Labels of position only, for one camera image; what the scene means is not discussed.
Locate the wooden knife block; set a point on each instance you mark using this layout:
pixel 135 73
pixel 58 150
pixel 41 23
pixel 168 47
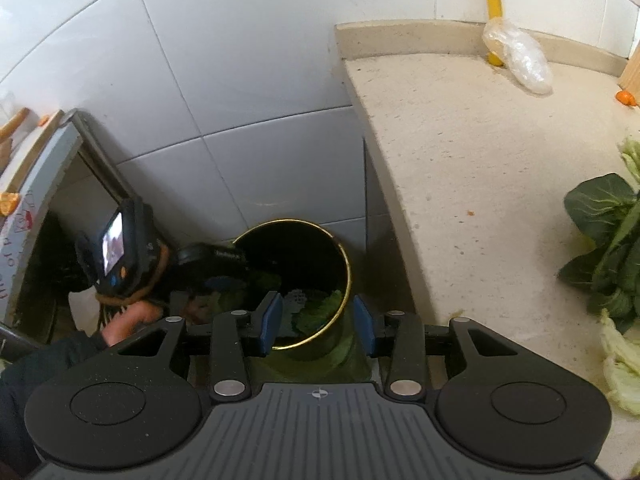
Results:
pixel 632 77

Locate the pale napa cabbage leaf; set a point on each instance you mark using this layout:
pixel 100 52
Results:
pixel 622 370
pixel 631 160

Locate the white foam fruit net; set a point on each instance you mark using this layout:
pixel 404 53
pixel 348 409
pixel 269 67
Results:
pixel 295 299

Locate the metal frame bar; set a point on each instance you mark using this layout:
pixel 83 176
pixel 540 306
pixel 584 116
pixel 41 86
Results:
pixel 100 160

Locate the clear plastic wrap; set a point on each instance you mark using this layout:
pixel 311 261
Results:
pixel 520 55

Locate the green leafy vegetable bunch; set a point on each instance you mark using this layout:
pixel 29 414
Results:
pixel 600 205

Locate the black trash bin gold rim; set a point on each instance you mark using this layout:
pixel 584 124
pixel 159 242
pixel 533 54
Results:
pixel 295 255

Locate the grey printed board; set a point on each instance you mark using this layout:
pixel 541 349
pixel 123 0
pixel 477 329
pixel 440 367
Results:
pixel 45 180

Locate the person's left hand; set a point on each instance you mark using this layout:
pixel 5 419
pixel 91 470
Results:
pixel 130 322

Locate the green lettuce leaf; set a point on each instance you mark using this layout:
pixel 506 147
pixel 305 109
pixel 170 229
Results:
pixel 320 312

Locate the orange peel piece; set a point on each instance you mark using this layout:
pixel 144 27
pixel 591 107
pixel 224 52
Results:
pixel 7 205
pixel 626 97

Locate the yellow pipe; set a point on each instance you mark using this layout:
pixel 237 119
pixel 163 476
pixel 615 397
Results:
pixel 491 0

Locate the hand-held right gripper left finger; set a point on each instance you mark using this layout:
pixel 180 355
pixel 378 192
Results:
pixel 270 320

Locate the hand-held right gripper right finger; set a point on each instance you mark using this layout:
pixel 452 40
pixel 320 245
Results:
pixel 362 320

